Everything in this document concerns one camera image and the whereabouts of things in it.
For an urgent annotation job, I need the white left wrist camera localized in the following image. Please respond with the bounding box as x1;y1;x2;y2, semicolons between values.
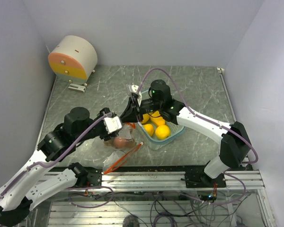
104;116;122;134

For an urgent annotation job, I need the blue green plastic basket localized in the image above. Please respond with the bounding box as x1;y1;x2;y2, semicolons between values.
135;88;186;151

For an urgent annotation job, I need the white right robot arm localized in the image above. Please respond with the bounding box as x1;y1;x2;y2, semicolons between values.
121;79;252;187

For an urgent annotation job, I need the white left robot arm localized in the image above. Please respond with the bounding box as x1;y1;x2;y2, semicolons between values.
0;107;122;227

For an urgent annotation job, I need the clear zip top bag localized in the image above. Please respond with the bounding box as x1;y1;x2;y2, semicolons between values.
82;123;143;174

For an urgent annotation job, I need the yellow bell pepper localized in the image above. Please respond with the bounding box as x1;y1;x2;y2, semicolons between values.
155;125;171;140

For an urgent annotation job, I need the small white metal block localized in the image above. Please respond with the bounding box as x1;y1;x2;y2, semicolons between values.
68;83;86;93

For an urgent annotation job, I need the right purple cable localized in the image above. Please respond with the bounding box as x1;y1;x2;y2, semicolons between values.
137;67;259;206

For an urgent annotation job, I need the round white drawer box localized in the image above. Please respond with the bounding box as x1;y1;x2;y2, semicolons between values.
48;35;98;85

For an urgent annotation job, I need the yellow mango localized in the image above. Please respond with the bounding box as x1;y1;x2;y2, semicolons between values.
140;113;151;124

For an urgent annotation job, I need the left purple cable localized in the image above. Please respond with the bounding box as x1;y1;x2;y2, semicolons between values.
0;112;114;209

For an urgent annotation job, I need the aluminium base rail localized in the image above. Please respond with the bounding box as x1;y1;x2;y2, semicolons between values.
49;170;263;192

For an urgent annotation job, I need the yellow lemon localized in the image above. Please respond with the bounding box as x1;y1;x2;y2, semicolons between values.
150;111;166;127

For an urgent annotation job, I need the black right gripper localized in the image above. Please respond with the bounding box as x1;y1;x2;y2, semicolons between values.
119;97;162;122

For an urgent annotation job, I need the yellow pear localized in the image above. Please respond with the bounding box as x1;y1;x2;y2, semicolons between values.
143;123;155;137

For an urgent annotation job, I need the purple cable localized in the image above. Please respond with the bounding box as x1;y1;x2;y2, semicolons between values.
137;67;259;206
0;112;114;209

